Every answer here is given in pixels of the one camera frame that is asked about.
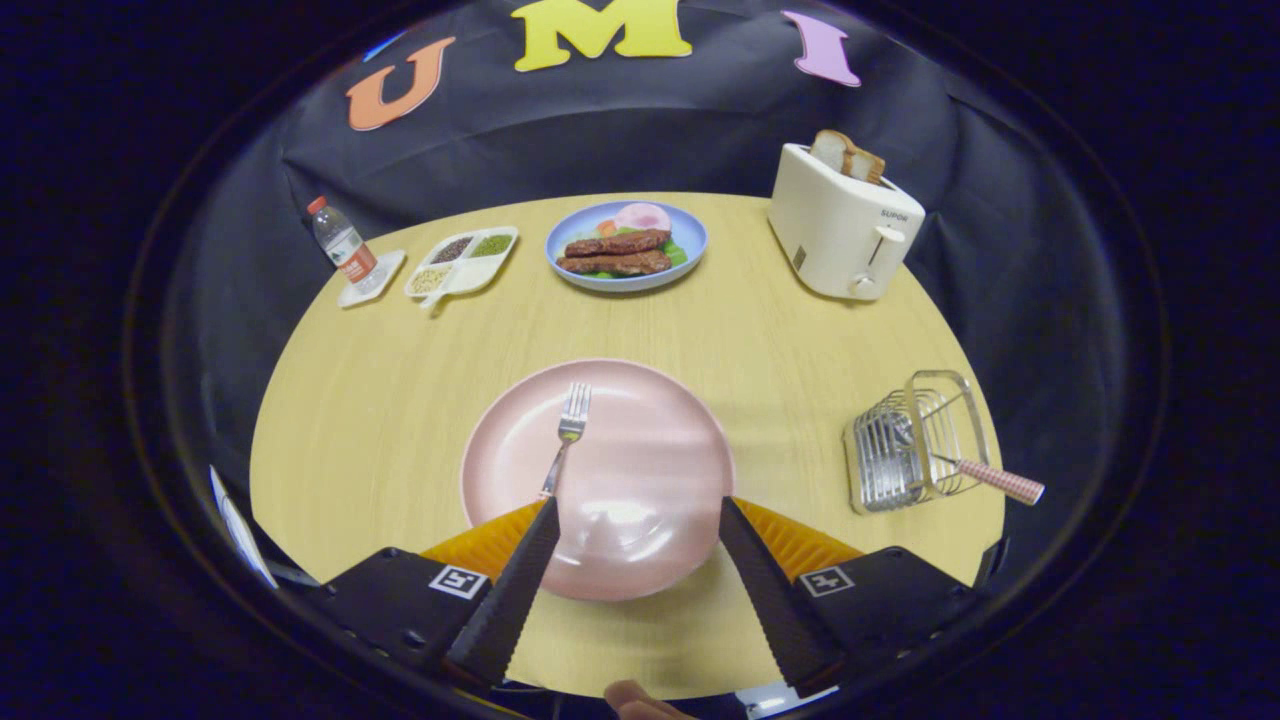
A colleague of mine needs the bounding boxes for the green lettuce leaves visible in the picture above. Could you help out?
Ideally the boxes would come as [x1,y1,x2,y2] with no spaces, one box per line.
[590,222,689,279]

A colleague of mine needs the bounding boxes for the brown grilled sausage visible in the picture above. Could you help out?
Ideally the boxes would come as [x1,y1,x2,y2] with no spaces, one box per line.
[564,229,673,258]
[556,249,673,277]

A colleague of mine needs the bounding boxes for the clear water bottle red label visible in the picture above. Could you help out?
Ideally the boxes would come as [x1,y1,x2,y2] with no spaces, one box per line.
[307,196,383,296]

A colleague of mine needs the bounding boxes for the small white coaster tray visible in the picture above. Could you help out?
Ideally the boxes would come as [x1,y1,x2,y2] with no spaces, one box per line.
[336,249,408,308]

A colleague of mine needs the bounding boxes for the blue food plate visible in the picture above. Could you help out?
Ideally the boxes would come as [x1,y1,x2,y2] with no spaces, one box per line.
[545,200,709,293]

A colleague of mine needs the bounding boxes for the white divided condiment tray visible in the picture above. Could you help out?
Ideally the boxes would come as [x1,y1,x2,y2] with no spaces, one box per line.
[404,226,520,309]

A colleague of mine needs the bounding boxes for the pink plate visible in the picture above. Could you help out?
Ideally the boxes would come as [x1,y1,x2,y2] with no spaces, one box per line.
[460,358,737,603]

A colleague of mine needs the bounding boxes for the fork with red checked handle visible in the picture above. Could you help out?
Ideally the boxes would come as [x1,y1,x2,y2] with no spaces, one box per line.
[540,382,593,499]

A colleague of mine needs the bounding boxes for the white toaster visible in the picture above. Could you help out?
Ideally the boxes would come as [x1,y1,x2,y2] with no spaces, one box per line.
[767,143,927,301]

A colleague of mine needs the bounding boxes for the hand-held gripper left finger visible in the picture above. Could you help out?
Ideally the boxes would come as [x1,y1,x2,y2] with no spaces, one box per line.
[325,495,562,689]

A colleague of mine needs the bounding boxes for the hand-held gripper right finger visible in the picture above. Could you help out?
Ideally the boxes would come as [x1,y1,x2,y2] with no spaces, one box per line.
[718,496,976,699]

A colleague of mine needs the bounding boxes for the metal wire cutlery basket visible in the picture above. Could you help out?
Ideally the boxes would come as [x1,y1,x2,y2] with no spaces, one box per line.
[843,370,991,515]

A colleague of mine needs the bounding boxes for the spoon with red checked handle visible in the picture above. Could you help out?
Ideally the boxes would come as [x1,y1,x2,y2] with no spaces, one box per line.
[885,415,1046,506]

